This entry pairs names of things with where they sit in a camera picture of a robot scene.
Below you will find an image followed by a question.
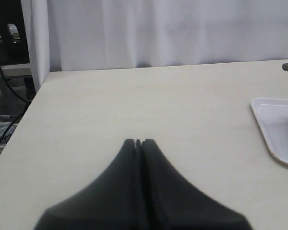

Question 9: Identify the black cable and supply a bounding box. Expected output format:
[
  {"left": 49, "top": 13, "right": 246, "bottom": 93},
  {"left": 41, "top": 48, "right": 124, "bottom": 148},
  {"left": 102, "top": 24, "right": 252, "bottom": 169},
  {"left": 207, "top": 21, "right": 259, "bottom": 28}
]
[{"left": 0, "top": 28, "right": 32, "bottom": 156}]

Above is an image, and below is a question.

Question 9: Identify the dark monitor on shelf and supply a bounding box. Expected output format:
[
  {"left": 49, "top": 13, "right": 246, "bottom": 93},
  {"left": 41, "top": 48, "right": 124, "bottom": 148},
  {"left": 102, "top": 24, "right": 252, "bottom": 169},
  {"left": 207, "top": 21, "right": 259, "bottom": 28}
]
[{"left": 0, "top": 0, "right": 30, "bottom": 65}]

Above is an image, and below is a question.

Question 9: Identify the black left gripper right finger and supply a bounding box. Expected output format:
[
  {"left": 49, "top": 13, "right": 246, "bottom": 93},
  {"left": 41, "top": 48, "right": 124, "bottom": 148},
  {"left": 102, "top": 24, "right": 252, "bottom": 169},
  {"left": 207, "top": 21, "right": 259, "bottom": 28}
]
[{"left": 141, "top": 139, "right": 252, "bottom": 230}]

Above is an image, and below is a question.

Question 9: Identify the white curtain backdrop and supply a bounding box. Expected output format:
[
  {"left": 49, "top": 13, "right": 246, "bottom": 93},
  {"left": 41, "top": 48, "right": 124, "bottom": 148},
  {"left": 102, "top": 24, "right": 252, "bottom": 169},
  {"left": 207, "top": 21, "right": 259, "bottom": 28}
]
[{"left": 21, "top": 0, "right": 288, "bottom": 72}]

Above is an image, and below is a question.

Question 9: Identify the white plastic tray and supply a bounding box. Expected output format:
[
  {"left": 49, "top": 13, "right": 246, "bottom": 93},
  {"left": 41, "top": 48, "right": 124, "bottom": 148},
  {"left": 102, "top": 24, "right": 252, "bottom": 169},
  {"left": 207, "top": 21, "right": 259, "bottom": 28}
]
[{"left": 251, "top": 98, "right": 288, "bottom": 166}]

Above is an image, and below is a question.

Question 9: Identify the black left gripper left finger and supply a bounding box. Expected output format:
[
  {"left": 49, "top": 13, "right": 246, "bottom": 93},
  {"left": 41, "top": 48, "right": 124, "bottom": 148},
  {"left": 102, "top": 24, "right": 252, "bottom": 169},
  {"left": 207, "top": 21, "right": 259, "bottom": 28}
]
[{"left": 35, "top": 139, "right": 144, "bottom": 230}]

